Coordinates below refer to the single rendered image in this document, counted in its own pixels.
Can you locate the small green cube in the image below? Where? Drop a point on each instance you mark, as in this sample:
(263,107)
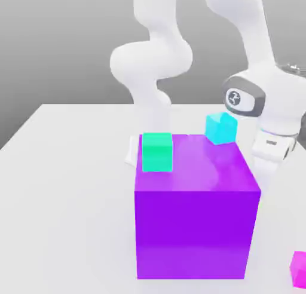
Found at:
(157,153)

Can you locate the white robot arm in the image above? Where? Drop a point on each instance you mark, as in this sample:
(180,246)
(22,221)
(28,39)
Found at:
(153,59)

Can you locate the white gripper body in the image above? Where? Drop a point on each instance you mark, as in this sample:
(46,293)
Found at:
(270,148)

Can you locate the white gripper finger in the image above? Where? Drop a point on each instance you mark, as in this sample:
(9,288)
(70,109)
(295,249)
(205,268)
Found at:
(265,166)

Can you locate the large purple box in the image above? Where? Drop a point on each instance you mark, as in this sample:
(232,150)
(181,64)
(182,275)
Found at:
(196,227)

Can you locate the small magenta cube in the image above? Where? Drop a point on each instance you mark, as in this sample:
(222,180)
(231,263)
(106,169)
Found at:
(299,270)

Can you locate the small cyan cube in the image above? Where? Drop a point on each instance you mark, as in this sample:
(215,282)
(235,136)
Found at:
(221,130)

